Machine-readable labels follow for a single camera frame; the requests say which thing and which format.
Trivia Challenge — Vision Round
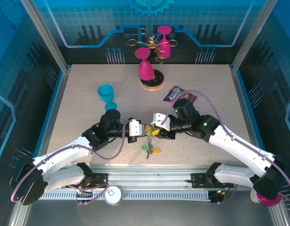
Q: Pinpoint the metal keyring chain bundle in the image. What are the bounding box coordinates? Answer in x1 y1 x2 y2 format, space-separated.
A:
144 128 157 161

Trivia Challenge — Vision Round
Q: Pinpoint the purple candy bag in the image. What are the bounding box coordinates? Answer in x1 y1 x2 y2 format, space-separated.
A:
162 85 198 104

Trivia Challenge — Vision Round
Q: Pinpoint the blue plastic wine glass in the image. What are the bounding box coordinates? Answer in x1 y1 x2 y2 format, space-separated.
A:
97 84 117 111

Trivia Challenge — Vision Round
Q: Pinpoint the pink plastic wine glass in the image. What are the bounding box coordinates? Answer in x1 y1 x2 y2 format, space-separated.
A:
157 25 173 59
134 47 154 81

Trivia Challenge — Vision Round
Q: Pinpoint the white round knob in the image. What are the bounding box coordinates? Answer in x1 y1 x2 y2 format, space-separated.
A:
104 186 122 205

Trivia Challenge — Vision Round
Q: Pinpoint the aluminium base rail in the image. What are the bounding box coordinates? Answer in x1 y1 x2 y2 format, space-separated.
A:
23 163 273 189

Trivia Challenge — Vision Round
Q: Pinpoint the gold wire glass rack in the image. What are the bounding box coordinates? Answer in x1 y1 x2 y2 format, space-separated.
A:
127 27 178 91

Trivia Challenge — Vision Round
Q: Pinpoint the aluminium table side rail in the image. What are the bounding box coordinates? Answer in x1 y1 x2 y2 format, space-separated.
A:
29 67 72 165
230 65 272 170

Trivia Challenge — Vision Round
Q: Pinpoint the white slotted cable duct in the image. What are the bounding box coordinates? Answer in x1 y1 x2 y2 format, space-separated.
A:
38 190 213 201

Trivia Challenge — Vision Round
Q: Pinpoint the aluminium frame post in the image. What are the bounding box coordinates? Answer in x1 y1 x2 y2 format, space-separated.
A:
19 0 72 73
230 0 279 73

